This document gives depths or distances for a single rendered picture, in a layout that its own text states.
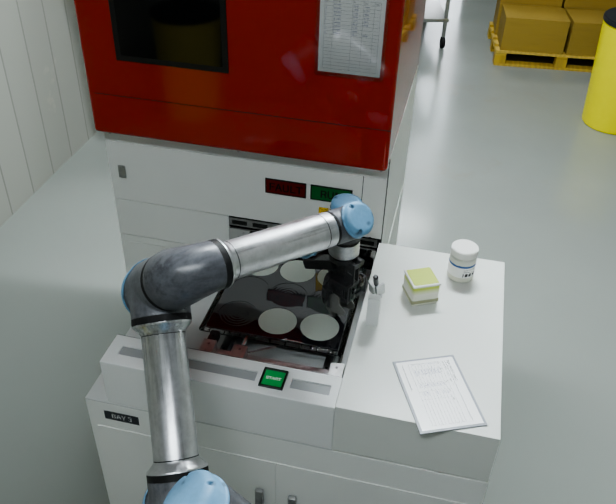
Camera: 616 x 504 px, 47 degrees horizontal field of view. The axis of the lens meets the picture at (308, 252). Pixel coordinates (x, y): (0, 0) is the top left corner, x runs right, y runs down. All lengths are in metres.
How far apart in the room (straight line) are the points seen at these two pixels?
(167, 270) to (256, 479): 0.72
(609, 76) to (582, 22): 1.06
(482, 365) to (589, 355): 1.63
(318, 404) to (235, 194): 0.74
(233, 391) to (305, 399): 0.16
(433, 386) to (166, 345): 0.61
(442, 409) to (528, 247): 2.33
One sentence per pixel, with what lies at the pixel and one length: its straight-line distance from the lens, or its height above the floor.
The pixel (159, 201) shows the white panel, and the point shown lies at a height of 0.99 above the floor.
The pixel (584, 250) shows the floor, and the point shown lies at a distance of 3.93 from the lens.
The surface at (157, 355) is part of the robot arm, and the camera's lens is 1.38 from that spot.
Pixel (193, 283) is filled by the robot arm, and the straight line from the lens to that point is 1.29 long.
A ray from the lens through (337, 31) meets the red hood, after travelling 1.72.
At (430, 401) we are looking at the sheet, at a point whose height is 0.97.
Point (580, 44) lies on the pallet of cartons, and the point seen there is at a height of 0.21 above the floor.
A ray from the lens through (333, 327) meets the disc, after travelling 1.84.
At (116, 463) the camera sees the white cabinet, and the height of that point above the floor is 0.59.
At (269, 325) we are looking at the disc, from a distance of 1.84.
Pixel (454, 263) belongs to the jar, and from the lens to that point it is 1.90.
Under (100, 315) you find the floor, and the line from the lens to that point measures 3.31.
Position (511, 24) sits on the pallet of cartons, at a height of 0.33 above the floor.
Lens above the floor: 2.14
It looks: 37 degrees down
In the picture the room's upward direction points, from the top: 2 degrees clockwise
